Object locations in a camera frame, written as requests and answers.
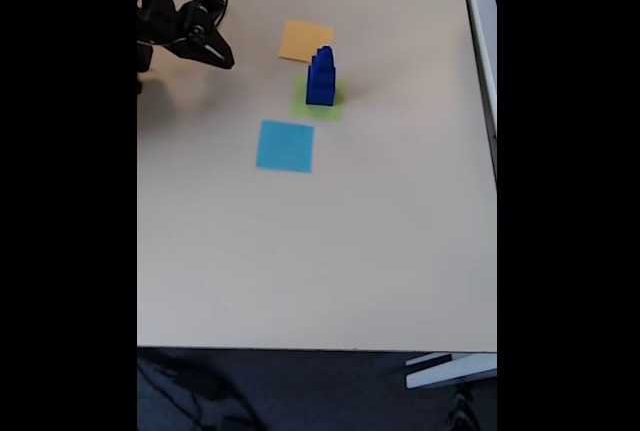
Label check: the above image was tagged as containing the small blue cube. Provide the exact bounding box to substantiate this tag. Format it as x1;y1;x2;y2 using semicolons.
310;53;335;76

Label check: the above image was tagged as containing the large blue cube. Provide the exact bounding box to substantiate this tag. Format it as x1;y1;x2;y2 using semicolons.
305;79;338;107

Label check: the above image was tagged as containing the orange paper square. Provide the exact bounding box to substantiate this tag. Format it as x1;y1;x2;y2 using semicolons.
277;19;335;64

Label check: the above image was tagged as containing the light blue paper square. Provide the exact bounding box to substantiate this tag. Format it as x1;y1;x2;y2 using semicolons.
255;119;316;174

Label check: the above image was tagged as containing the green paper square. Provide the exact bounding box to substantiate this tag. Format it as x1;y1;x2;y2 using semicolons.
290;74;347;123

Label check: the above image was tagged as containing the white neighbouring table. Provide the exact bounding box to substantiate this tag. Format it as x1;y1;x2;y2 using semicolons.
458;0;498;183

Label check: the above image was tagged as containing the white table leg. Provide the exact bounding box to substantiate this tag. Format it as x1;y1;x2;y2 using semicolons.
404;352;498;390

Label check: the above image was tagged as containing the black floor cable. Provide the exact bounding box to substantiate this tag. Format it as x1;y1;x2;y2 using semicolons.
137;350;264;431

